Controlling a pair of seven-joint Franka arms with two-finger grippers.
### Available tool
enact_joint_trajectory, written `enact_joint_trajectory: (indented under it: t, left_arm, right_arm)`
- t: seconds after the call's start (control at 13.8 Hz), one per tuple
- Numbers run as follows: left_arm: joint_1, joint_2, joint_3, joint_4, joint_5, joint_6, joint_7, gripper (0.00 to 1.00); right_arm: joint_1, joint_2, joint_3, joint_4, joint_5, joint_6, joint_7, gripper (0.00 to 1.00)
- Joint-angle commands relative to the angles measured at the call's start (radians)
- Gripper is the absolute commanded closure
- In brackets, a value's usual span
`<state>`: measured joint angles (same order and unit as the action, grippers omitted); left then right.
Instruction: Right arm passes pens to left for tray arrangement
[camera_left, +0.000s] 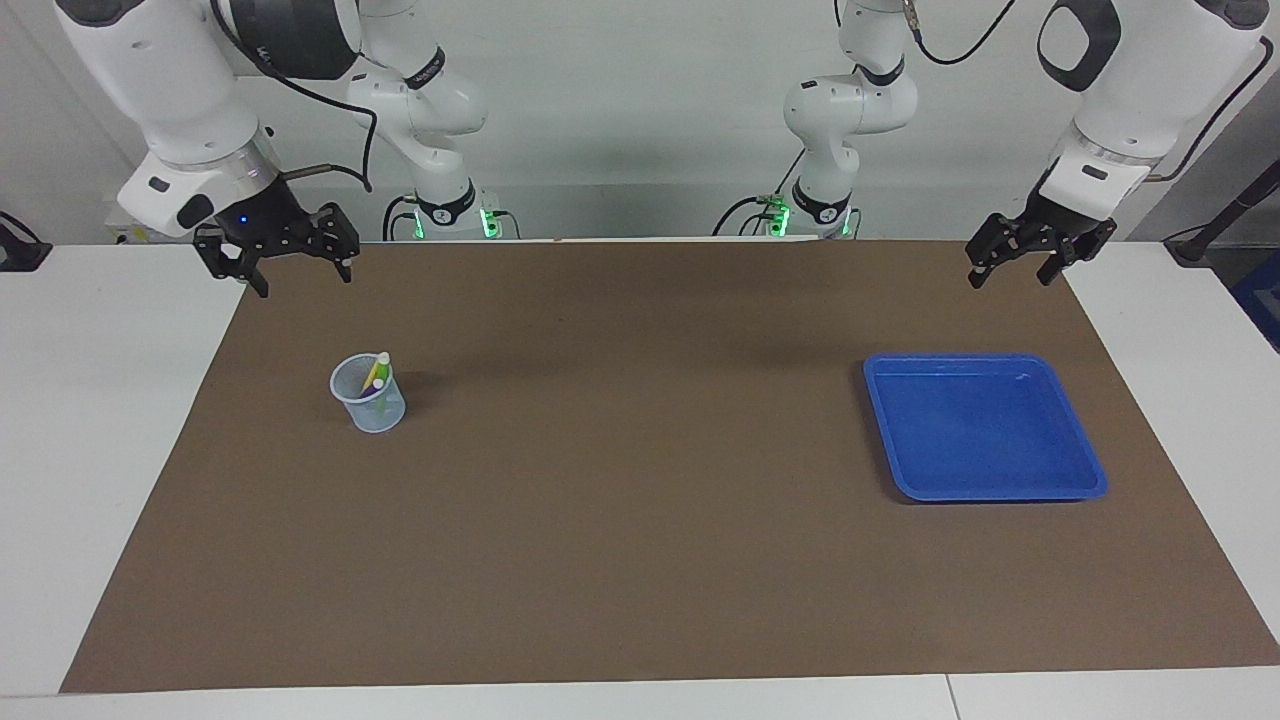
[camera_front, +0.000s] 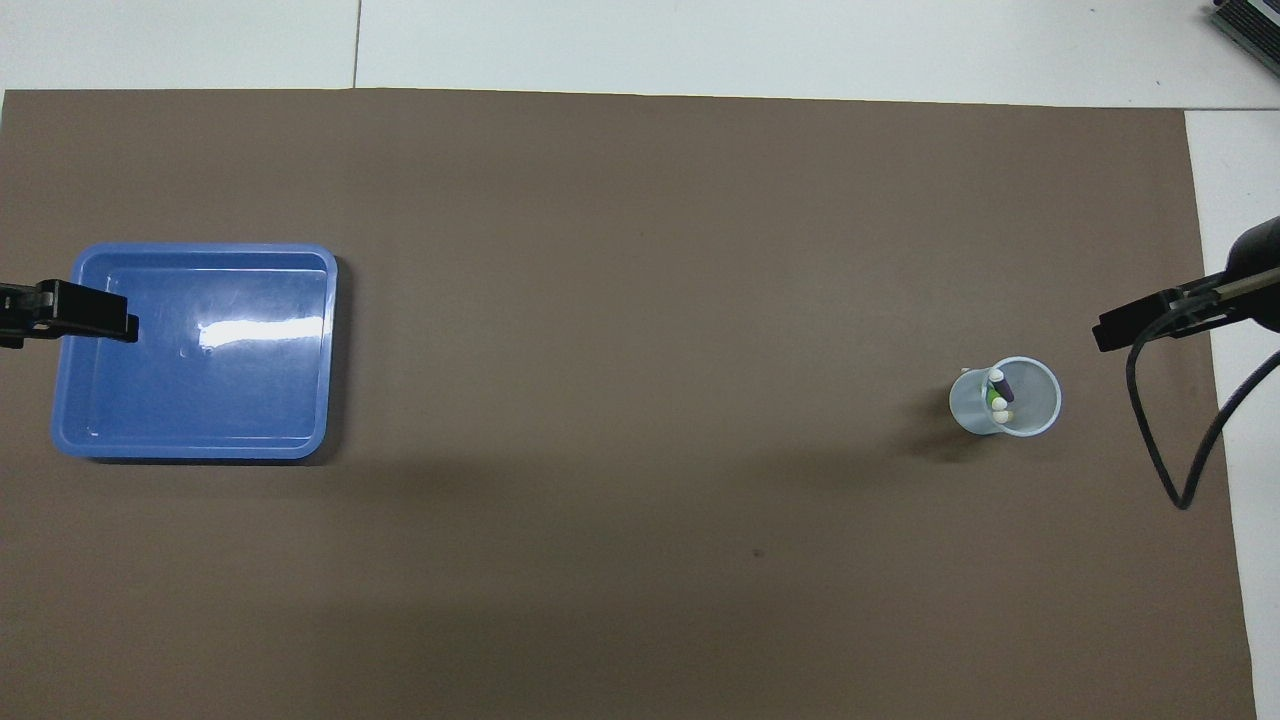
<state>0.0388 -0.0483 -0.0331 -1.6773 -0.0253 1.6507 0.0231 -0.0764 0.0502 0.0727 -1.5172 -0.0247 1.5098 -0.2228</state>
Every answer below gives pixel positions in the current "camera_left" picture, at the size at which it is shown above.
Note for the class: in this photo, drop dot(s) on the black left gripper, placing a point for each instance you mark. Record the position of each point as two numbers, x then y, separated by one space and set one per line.
1065 222

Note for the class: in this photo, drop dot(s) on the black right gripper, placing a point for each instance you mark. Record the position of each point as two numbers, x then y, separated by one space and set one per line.
265 222

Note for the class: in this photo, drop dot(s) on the yellow marker pen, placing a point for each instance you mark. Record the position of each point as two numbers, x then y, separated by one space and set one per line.
373 375

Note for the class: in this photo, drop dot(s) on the green marker pen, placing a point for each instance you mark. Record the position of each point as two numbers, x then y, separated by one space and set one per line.
379 383

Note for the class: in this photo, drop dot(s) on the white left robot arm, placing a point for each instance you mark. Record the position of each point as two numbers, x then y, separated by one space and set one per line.
1150 70

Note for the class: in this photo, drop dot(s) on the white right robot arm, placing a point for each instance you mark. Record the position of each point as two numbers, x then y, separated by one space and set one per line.
170 90

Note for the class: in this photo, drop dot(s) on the blue plastic tray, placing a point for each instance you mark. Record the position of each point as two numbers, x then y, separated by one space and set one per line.
985 430

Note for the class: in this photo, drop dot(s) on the white power strip box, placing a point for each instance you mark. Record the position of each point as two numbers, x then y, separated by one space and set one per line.
113 222

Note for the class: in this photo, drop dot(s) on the black stand pole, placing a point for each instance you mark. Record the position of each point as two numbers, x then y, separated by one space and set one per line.
1225 215

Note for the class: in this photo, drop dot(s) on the pale blue mesh pen cup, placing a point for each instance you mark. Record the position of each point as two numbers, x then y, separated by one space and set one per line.
372 418

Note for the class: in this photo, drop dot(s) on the blue crate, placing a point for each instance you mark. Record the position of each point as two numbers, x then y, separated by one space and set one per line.
1262 300

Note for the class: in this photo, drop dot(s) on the brown table mat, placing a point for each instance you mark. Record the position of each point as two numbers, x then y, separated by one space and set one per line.
640 560

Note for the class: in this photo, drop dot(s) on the black clamp mount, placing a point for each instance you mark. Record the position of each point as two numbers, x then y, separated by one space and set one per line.
20 250

